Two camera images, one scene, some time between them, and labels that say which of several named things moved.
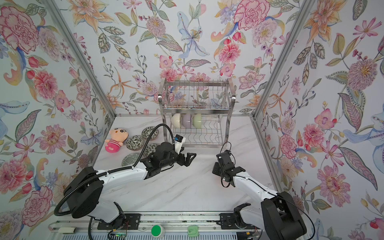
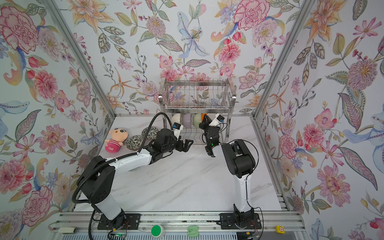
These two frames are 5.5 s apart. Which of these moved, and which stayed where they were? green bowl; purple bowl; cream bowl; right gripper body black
Moved: right gripper body black
Stayed: green bowl; cream bowl; purple bowl
